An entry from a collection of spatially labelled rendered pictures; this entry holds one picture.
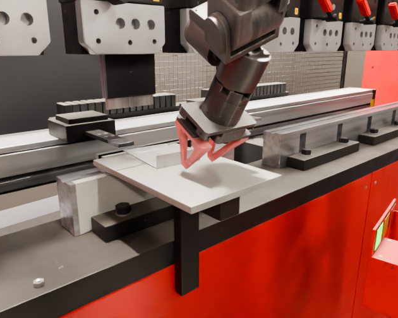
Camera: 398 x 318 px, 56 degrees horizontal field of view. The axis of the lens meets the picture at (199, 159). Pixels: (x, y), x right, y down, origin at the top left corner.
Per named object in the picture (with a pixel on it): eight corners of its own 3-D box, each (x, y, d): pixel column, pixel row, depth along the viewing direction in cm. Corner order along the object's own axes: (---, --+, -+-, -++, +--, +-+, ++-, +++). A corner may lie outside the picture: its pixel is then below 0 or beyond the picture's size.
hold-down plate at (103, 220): (106, 243, 61) (105, 227, 61) (91, 231, 65) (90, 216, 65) (232, 197, 80) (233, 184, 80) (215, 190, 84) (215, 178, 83)
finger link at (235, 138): (174, 151, 60) (193, 104, 54) (207, 143, 64) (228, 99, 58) (198, 180, 57) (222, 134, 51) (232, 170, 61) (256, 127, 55)
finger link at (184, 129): (160, 154, 58) (179, 106, 52) (195, 146, 62) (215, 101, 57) (184, 185, 55) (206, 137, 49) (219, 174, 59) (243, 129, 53)
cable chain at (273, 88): (211, 101, 132) (211, 90, 131) (200, 100, 137) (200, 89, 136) (286, 92, 160) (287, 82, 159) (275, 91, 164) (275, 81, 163)
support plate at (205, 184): (191, 214, 45) (191, 207, 45) (93, 165, 64) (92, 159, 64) (281, 181, 57) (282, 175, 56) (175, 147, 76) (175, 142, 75)
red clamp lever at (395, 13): (398, 0, 111) (405, 23, 118) (384, 1, 114) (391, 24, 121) (395, 5, 111) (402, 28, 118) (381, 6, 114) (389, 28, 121)
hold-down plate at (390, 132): (373, 146, 122) (374, 137, 121) (357, 142, 126) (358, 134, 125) (409, 132, 141) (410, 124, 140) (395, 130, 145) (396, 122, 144)
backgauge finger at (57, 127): (99, 158, 70) (96, 132, 69) (48, 134, 89) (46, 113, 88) (151, 147, 78) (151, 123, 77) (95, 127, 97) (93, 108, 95)
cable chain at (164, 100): (66, 120, 99) (64, 105, 98) (57, 117, 103) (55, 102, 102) (176, 106, 122) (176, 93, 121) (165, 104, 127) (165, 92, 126)
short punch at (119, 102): (108, 110, 65) (104, 53, 62) (103, 109, 66) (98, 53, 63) (156, 105, 71) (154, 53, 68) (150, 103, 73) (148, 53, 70)
